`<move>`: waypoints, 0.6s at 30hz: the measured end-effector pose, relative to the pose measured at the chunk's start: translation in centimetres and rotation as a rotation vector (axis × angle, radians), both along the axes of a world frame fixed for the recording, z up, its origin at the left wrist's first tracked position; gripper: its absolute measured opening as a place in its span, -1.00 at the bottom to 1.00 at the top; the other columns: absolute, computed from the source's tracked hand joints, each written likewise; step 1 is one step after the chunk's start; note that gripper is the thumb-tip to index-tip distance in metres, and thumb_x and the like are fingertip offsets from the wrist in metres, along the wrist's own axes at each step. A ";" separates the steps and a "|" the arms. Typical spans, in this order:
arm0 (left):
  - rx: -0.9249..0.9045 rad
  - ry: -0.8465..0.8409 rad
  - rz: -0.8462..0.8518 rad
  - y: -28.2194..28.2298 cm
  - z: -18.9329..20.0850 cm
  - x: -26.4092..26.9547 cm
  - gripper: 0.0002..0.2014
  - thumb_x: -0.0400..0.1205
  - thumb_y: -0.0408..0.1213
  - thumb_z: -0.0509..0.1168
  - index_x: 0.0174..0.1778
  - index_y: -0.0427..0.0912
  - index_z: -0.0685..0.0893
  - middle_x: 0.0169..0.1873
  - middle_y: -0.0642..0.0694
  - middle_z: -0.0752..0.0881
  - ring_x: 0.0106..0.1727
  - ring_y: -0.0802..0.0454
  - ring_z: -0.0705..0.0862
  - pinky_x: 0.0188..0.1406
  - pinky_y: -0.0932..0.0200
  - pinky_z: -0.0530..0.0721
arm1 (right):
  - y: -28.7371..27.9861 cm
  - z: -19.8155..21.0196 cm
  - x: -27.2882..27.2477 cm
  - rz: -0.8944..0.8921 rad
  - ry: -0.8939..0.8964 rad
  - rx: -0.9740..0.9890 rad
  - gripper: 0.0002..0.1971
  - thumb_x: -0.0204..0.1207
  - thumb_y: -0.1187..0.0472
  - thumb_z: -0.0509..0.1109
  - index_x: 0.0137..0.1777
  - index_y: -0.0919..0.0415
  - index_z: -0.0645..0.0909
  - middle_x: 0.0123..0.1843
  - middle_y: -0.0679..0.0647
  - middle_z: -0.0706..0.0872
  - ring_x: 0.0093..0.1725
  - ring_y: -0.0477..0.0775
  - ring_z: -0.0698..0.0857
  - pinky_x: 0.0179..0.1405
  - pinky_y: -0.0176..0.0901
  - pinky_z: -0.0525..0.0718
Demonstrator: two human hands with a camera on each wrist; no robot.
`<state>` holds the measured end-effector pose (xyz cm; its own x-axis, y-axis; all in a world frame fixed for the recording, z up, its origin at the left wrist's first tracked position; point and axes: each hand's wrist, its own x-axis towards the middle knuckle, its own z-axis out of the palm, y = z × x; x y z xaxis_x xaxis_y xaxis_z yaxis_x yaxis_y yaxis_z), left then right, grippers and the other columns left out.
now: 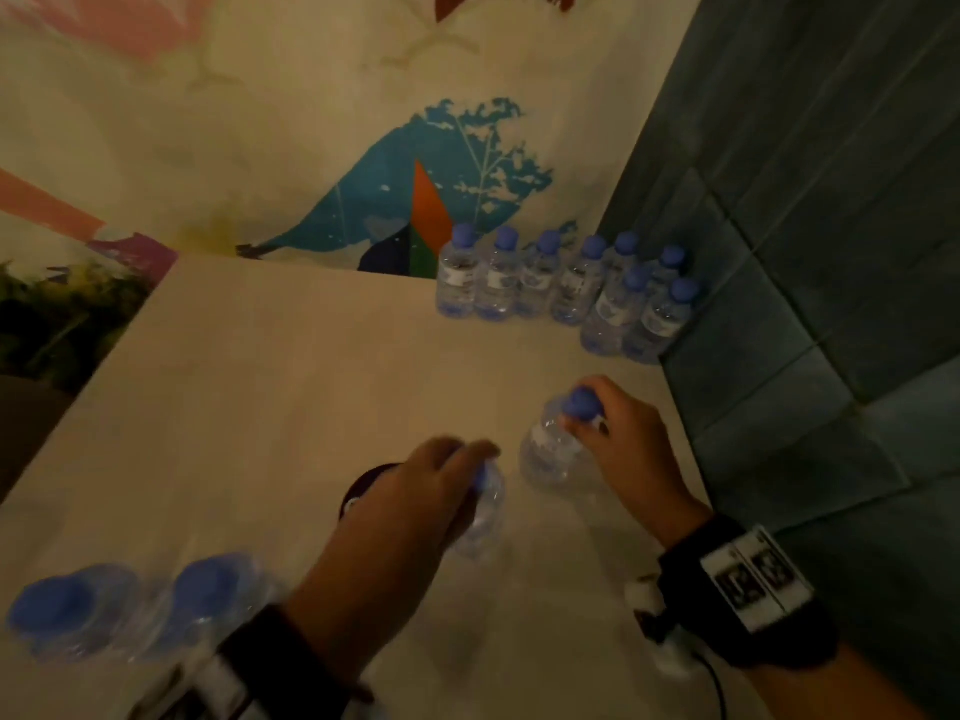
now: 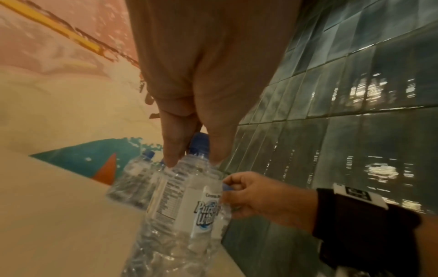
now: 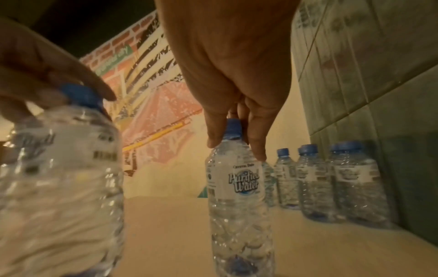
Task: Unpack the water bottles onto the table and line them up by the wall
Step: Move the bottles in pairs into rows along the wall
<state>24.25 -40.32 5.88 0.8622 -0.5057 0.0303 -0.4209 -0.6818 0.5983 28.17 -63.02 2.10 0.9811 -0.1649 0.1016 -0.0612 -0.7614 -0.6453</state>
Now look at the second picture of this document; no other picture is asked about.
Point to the person's left hand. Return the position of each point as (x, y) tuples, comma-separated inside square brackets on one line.
[(212, 67)]

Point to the person's right hand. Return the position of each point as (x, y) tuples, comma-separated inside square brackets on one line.
[(273, 200)]

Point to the person's right forearm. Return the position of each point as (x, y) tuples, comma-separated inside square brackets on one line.
[(429, 243)]

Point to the black right wrist band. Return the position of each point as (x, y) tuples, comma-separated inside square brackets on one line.
[(359, 230)]

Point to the beige table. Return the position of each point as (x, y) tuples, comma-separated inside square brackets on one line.
[(51, 216)]

